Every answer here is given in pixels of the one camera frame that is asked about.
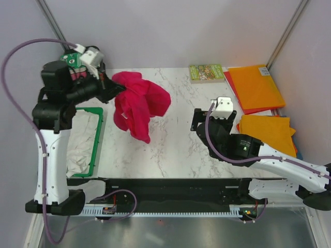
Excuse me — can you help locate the orange folded t-shirt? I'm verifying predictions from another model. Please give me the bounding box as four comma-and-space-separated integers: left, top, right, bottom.
291, 136, 298, 154

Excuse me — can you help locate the green illustrated paperback book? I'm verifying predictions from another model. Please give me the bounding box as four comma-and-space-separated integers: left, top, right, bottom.
189, 64, 225, 84

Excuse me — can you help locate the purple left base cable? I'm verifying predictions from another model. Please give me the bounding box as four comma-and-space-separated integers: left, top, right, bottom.
92, 190, 138, 224

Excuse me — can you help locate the right aluminium corner post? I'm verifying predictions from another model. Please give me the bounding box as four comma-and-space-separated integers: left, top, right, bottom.
266, 0, 310, 71

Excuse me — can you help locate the white crumpled t-shirt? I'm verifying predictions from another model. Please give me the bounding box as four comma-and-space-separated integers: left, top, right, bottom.
66, 110, 99, 178

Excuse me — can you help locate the black pink drawer unit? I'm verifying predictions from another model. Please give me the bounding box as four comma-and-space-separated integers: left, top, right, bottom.
68, 65, 87, 84

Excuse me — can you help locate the orange plastic folder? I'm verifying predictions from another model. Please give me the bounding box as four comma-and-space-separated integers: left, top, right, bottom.
228, 65, 285, 114

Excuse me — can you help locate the magenta pink t-shirt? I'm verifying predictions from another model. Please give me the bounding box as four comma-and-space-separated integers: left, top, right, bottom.
112, 71, 171, 144

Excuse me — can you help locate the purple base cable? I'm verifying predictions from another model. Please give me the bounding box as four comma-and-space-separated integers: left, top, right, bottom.
92, 190, 138, 224
239, 198, 268, 224

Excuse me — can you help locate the blue folded t-shirt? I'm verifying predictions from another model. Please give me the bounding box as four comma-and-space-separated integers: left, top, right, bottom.
296, 149, 303, 160

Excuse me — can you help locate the yellow folded t-shirt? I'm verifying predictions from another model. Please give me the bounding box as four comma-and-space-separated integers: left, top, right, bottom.
236, 115, 296, 157

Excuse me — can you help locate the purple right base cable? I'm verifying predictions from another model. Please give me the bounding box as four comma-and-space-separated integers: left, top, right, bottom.
239, 198, 268, 224

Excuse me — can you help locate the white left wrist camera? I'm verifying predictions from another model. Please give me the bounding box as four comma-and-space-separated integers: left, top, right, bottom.
80, 46, 104, 68

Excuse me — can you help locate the green plastic tray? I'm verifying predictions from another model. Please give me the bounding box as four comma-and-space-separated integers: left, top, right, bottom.
73, 107, 103, 178

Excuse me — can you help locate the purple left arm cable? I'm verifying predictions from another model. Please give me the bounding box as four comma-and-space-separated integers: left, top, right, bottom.
2, 38, 78, 245

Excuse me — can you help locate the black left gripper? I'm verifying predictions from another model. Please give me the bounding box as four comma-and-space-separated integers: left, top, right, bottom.
65, 65, 126, 105

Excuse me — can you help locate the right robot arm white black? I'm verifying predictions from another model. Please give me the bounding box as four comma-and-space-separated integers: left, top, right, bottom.
190, 108, 330, 211

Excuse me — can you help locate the white slotted cable duct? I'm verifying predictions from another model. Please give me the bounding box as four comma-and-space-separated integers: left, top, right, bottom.
79, 204, 255, 218

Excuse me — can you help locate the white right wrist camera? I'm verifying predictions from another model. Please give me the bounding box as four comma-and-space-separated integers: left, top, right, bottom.
211, 97, 234, 119

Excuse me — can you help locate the green book on drawers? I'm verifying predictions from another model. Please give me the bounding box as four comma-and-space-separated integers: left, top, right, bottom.
60, 50, 82, 69

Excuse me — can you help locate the left aluminium corner post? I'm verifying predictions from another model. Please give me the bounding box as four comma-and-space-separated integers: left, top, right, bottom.
35, 0, 66, 41

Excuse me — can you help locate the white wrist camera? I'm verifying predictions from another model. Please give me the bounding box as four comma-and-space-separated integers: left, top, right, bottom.
211, 97, 234, 119
80, 46, 104, 68

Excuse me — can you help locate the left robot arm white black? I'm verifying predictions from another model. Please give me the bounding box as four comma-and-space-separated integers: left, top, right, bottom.
25, 60, 126, 216

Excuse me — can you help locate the aluminium corner post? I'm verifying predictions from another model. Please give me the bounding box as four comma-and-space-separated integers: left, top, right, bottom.
35, 0, 66, 41
266, 0, 310, 71

